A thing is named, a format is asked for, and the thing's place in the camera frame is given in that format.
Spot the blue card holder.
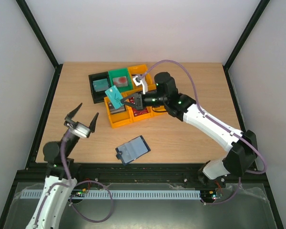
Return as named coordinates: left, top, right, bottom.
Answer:
left=115, top=135, right=151, bottom=166

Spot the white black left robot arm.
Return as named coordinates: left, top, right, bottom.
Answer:
left=26, top=104, right=99, bottom=229

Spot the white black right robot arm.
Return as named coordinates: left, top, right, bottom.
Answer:
left=121, top=72, right=257, bottom=187

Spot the yellow bin with dark cards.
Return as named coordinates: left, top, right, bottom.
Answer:
left=104, top=97, right=133, bottom=128

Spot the yellow bin with red cards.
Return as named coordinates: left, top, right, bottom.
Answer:
left=124, top=90, right=153, bottom=122

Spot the red VIP card stack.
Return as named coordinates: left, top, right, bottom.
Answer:
left=131, top=108, right=151, bottom=117

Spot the dark VIP card stack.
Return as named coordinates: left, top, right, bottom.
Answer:
left=109, top=105, right=126, bottom=115

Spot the red white card stack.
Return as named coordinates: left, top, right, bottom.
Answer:
left=112, top=76, right=128, bottom=88

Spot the yellow bin with blue cards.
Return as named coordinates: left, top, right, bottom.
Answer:
left=145, top=83, right=169, bottom=117

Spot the teal card stack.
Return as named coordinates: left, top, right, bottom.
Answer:
left=92, top=79, right=109, bottom=92

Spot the green bin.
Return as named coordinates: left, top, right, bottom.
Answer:
left=108, top=68, right=133, bottom=93

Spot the black bin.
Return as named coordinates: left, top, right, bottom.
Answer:
left=88, top=72, right=112, bottom=104

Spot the yellow rear bin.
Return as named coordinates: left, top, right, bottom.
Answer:
left=127, top=64, right=153, bottom=89

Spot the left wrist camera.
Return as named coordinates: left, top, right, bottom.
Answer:
left=70, top=122, right=91, bottom=138

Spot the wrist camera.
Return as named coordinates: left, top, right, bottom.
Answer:
left=70, top=122, right=91, bottom=138
left=133, top=74, right=148, bottom=94

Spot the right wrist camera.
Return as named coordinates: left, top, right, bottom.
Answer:
left=133, top=74, right=148, bottom=94

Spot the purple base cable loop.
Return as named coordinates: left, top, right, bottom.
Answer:
left=69, top=179, right=114, bottom=222

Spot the black front frame rail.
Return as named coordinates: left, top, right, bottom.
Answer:
left=12, top=163, right=269, bottom=188

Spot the white slotted cable duct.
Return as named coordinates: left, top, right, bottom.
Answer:
left=20, top=189, right=201, bottom=200

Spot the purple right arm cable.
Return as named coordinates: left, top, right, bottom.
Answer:
left=139, top=59, right=267, bottom=175

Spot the black left rear frame post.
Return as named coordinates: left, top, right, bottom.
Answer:
left=15, top=0, right=62, bottom=70

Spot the black frame post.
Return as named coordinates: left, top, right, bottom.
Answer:
left=223, top=0, right=271, bottom=70
left=15, top=0, right=62, bottom=70

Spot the black right rear frame post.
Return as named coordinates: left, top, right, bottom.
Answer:
left=223, top=0, right=271, bottom=70

